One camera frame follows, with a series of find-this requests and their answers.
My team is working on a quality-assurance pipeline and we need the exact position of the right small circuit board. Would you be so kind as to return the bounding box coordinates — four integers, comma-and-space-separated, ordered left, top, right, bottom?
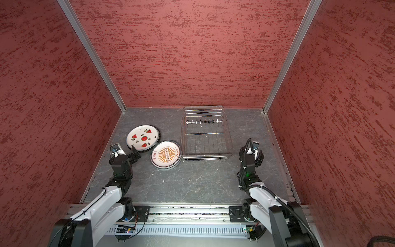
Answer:
245, 225, 266, 241

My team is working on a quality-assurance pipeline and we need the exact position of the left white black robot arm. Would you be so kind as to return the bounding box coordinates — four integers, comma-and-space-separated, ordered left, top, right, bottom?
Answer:
48, 144, 141, 247

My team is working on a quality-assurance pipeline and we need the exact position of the black hose bottom right corner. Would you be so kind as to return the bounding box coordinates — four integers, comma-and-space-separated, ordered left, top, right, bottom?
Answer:
366, 235, 395, 247

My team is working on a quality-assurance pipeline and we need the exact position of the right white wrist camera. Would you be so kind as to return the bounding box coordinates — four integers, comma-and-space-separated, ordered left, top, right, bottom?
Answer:
250, 141, 260, 157

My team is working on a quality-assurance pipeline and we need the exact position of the white perforated cable tray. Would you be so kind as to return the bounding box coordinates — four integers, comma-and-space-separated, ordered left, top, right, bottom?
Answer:
106, 224, 251, 238

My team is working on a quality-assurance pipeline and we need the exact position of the steel wire dish rack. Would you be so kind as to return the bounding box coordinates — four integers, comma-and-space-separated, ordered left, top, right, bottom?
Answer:
181, 106, 233, 160

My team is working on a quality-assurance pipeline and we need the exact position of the watermelon plate blue rim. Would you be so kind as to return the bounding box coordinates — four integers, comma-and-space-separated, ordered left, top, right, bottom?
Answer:
126, 125, 160, 152

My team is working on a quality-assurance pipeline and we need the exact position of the small circuit board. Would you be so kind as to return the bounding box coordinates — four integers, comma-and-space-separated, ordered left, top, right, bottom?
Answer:
116, 225, 136, 234
245, 225, 266, 241

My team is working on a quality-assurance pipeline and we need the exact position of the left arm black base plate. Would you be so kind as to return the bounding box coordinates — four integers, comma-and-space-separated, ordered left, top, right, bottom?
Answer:
121, 205, 151, 223

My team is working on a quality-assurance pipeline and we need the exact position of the left small circuit board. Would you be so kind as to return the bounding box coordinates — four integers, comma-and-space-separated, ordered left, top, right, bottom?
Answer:
116, 225, 136, 234

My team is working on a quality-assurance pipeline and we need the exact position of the left aluminium corner post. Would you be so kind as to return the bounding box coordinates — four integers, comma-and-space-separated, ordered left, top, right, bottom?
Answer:
57, 0, 127, 114

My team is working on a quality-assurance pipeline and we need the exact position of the orange sunburst white plate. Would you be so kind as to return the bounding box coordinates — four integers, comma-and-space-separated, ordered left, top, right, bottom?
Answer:
155, 165, 178, 170

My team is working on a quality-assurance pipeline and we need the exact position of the aluminium corner post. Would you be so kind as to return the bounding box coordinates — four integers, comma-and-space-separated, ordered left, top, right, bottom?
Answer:
57, 0, 127, 114
263, 0, 322, 114

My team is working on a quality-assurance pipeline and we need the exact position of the right aluminium corner post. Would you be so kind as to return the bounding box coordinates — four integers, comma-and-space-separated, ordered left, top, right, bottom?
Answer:
263, 0, 322, 114

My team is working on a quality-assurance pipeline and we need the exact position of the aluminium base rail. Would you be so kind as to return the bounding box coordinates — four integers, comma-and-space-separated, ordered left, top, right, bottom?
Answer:
137, 203, 240, 224

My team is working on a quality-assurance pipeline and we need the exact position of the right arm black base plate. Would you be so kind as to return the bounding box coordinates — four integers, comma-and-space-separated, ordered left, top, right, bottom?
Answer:
228, 206, 256, 223

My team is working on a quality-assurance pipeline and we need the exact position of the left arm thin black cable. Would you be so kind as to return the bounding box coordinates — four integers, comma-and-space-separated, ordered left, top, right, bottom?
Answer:
49, 144, 121, 247

